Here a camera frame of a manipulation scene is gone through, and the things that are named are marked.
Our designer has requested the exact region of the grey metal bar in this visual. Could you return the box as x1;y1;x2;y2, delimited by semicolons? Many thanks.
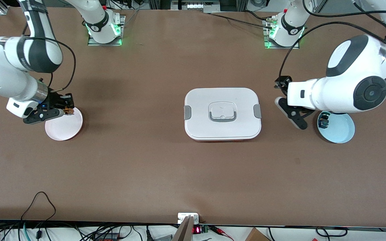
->
173;216;194;241

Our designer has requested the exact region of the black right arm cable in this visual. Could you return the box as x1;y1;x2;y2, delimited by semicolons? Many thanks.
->
22;25;76;93

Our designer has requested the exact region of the teal cable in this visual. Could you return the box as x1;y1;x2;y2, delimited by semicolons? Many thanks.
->
18;223;29;241

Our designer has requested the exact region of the brown cardboard box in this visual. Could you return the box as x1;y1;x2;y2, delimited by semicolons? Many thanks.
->
245;228;271;241

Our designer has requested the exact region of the black cable to base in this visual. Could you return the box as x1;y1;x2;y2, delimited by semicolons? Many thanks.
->
206;12;274;30

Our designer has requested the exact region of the black looped table cable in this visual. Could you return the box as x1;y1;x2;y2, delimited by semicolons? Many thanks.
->
20;191;57;221

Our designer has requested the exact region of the green push-button switch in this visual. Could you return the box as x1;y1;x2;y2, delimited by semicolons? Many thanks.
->
318;113;330;130

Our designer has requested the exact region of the white lidded lunch box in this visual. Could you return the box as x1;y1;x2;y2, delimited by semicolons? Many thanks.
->
184;88;262;142

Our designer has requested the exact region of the red clip lead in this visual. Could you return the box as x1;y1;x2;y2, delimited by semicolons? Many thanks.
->
210;226;234;241

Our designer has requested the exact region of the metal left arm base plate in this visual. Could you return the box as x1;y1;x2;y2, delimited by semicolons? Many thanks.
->
263;18;301;50

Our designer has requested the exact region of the pink round plate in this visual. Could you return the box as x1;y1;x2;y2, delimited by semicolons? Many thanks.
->
45;106;83;141

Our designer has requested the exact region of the black floor cable loop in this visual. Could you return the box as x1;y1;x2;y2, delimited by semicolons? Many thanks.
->
315;227;348;238

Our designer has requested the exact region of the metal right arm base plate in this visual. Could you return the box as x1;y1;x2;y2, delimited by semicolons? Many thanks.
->
87;15;126;46

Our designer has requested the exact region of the light blue round plate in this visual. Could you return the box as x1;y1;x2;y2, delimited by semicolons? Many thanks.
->
317;111;355;144

